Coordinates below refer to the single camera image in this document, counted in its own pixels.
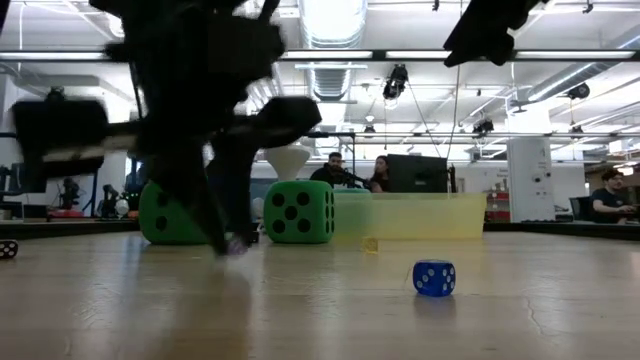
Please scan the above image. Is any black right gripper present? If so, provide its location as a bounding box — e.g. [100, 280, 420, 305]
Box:
[443, 0, 551, 68]

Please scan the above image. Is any white square pillar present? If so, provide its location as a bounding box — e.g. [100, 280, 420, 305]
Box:
[507, 137, 554, 224]

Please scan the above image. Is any white mushroom table lamp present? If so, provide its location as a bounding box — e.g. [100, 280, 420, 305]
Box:
[263, 144, 312, 182]

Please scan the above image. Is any black monitor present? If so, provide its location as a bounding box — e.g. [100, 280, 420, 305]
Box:
[387, 153, 450, 194]

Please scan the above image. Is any black background rig rail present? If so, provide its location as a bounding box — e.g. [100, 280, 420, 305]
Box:
[307, 130, 640, 140]

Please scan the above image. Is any large green foam die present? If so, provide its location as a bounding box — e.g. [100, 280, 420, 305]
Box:
[138, 180, 211, 246]
[263, 179, 336, 245]

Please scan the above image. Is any red storage rack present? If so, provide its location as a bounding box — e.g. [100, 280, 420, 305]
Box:
[484, 188, 511, 223]

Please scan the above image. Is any black aluminium table frame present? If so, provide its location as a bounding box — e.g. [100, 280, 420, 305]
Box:
[0, 218, 640, 242]

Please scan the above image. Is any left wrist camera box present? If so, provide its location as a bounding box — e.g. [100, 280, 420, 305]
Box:
[207, 17, 286, 84]

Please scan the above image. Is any large teal foam die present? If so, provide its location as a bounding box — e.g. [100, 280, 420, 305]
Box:
[333, 187, 374, 240]

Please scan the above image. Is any black overhead rig beam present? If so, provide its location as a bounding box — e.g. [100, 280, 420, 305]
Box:
[0, 48, 640, 63]

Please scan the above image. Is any person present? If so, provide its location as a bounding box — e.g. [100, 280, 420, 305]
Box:
[369, 154, 394, 194]
[589, 168, 639, 225]
[308, 151, 351, 189]

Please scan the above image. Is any yellow translucent plastic bin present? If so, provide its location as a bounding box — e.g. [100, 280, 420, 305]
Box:
[332, 192, 488, 241]

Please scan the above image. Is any small blue die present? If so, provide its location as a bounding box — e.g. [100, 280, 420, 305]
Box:
[412, 259, 457, 298]

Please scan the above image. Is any silver ceiling duct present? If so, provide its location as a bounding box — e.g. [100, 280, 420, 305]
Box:
[298, 0, 369, 101]

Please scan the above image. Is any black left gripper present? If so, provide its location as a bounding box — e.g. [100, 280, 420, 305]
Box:
[12, 84, 322, 257]

